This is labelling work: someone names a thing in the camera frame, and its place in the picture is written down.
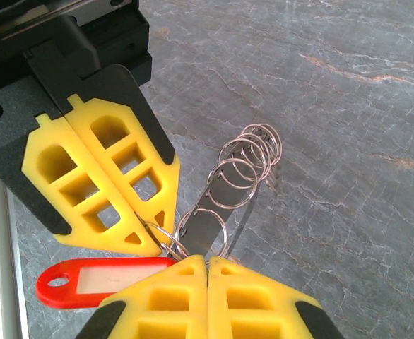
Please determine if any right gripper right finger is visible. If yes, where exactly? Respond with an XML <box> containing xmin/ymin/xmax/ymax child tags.
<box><xmin>206</xmin><ymin>256</ymin><xmax>346</xmax><ymax>339</ymax></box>

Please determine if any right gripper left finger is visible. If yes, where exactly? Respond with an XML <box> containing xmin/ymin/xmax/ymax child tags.
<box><xmin>75</xmin><ymin>254</ymin><xmax>208</xmax><ymax>339</ymax></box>

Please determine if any red key tag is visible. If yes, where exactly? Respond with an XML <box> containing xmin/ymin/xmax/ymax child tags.
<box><xmin>36</xmin><ymin>219</ymin><xmax>185</xmax><ymax>311</ymax></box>

